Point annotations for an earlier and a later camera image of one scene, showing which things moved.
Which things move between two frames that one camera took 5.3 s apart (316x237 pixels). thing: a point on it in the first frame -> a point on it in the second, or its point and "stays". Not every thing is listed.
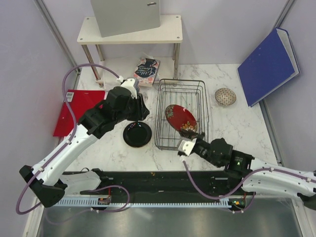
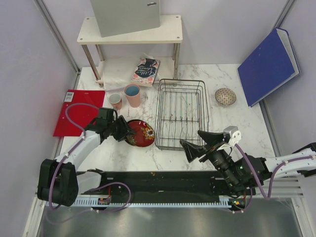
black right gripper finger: x=191 y=135 -> x=194 y=151
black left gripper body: x=135 y=111 -> x=115 y=128
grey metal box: x=117 y=17 stays
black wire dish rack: x=190 y=95 stays
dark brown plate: x=180 y=117 -> x=145 y=134
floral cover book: x=145 y=71 stays
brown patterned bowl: x=225 y=96 stays
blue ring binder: x=269 y=67 stays
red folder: x=80 y=101 stays
